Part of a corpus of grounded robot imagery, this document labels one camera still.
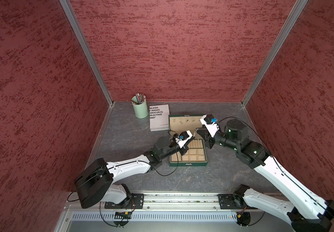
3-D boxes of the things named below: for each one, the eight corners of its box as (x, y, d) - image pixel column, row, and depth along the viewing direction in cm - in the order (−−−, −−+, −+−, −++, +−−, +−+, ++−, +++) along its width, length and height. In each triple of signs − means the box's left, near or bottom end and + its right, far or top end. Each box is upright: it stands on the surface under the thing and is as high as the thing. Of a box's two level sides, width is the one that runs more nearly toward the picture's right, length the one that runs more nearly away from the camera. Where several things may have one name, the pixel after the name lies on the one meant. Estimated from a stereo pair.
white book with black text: (147, 131, 104) (146, 127, 100) (150, 108, 119) (149, 104, 115) (169, 131, 104) (169, 128, 100) (169, 108, 119) (169, 104, 115)
